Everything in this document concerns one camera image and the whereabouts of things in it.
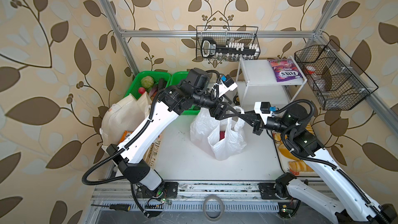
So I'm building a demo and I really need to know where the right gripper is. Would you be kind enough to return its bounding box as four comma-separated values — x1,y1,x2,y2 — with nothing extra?
237,110,294,138

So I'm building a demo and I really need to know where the pink dragon fruit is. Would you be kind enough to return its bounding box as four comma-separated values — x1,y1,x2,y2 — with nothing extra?
219,131,226,141

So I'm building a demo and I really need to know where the white plastic bag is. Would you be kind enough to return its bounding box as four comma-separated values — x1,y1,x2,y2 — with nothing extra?
190,108,247,161

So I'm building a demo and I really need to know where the cream floral tote bag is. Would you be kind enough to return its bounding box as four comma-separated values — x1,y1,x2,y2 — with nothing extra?
99,92,152,151

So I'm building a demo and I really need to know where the orange snack bag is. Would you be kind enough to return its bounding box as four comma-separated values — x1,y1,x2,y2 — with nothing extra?
120,131,132,143

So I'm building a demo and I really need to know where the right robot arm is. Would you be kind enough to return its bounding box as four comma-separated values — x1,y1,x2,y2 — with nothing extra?
239,99,398,224

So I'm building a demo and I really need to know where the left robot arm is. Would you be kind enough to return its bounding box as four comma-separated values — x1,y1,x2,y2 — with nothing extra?
82,68,239,192

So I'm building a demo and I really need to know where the black yellow tape measure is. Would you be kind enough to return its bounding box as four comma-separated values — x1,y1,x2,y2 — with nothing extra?
233,95,240,106

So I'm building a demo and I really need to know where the white two-tier shelf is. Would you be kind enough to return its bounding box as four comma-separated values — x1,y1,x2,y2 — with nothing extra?
236,60,307,110

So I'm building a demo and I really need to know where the right green fruit basket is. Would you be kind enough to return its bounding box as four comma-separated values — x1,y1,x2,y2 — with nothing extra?
169,72,200,116

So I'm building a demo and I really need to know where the purple Fox's candy bag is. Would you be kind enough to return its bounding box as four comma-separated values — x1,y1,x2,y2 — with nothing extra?
268,59,302,83

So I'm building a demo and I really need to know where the bread tray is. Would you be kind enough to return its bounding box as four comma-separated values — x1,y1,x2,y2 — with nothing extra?
272,131,318,177

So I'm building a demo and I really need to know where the black tool set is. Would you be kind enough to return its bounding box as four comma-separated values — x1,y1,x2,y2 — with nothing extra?
200,38,260,61

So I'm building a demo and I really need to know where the plastic bottle red cap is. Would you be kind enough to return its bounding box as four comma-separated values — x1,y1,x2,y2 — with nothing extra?
305,65,326,92

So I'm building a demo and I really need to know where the left green vegetable basket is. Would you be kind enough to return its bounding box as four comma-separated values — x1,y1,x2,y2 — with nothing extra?
124,71,172,100

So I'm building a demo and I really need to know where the green cabbage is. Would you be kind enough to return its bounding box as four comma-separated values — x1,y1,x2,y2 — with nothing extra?
141,76,154,90

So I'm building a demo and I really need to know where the pink radish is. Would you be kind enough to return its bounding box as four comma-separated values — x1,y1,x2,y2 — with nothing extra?
138,87,146,95

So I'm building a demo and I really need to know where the tape roll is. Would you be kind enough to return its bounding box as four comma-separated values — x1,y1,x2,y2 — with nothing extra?
202,195,226,222

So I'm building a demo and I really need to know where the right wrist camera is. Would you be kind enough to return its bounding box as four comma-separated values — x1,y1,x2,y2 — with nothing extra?
254,102,277,125

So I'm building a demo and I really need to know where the back black wire basket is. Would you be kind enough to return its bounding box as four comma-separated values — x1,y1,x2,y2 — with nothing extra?
195,25,261,62

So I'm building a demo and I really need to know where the black wire basket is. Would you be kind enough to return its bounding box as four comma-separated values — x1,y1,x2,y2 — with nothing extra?
195,25,261,62
294,40,379,111

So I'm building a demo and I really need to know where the right black wire basket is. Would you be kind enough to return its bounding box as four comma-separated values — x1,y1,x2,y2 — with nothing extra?
294,40,379,111

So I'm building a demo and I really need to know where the yellow handled screwdriver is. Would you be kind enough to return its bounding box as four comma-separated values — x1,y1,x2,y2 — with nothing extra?
91,203,131,212

